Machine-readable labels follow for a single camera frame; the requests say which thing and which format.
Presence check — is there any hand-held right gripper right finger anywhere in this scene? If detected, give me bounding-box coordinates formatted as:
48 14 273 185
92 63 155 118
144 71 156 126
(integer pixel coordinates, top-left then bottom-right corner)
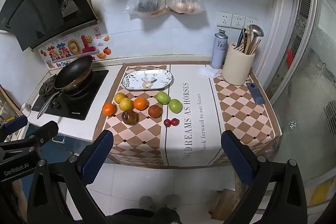
221 130 307 224

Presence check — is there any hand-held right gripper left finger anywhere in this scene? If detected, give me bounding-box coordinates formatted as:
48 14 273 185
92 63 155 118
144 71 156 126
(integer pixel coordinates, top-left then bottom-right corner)
27 130 114 224

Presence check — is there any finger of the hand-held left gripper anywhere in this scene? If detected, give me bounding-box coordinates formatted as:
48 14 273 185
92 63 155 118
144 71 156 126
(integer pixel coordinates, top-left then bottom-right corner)
0 120 59 153
0 115 29 136

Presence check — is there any brown apple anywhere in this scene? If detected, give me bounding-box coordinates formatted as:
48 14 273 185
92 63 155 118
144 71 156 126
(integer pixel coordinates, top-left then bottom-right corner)
121 110 138 125

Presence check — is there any yellow citrus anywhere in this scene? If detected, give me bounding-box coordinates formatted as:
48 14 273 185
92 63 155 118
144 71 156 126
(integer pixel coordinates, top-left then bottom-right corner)
119 97 133 111
114 92 128 104

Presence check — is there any dark red orange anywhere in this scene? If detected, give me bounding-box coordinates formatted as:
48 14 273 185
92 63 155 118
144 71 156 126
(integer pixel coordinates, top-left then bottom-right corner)
148 105 162 119

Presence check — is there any green apple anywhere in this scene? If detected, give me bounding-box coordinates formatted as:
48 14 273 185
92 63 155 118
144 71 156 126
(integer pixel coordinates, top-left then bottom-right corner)
168 99 182 113
155 92 170 105

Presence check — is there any floral oval plate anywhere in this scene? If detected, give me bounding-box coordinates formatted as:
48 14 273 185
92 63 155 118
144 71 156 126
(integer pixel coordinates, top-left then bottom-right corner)
121 69 174 91

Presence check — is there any checkered tablecloth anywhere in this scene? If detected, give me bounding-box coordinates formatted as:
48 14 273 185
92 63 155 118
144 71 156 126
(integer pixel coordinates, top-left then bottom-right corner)
93 63 282 167

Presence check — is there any wooden block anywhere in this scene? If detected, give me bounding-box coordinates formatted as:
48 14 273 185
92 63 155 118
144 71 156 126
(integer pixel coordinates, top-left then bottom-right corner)
211 189 240 222

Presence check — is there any black gas stove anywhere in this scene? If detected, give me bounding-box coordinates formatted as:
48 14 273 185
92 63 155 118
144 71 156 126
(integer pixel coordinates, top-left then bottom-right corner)
31 70 109 121

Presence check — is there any black frying pan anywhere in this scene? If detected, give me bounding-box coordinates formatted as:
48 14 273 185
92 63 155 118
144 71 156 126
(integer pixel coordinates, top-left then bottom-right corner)
37 55 94 119

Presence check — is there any blue smartphone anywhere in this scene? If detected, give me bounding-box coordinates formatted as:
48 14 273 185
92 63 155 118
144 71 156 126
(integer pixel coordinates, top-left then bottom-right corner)
246 82 266 105

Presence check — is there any dark fuzzy clothing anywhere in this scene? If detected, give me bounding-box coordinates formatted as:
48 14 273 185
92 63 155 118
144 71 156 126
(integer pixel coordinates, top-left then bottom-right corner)
110 208 181 224

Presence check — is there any white tissue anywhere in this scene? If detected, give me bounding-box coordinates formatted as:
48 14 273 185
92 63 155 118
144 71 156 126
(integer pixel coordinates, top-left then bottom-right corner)
198 65 222 79

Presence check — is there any glass sliding door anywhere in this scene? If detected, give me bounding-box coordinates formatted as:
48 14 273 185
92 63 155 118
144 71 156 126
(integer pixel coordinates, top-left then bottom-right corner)
262 0 336 214

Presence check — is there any grey spray can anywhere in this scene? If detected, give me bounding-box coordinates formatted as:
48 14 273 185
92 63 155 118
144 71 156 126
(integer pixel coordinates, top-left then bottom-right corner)
211 29 228 69

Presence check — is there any bundle of chopsticks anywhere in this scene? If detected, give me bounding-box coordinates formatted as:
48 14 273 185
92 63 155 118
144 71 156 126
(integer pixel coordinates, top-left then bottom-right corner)
235 27 261 54

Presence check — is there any black range hood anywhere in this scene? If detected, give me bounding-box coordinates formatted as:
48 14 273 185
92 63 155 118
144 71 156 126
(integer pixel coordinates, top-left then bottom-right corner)
0 0 101 52

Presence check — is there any metal ladle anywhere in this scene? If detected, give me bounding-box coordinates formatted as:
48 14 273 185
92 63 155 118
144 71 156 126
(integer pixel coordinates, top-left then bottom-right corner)
247 25 264 54

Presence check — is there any colourful wall sticker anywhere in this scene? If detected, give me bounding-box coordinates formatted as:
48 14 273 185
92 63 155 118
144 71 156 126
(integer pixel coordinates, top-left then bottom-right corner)
39 34 100 69

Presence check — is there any white wall outlet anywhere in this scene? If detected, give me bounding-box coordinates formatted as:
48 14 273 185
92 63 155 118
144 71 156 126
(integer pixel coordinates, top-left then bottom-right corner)
231 14 246 29
244 17 258 28
217 12 233 28

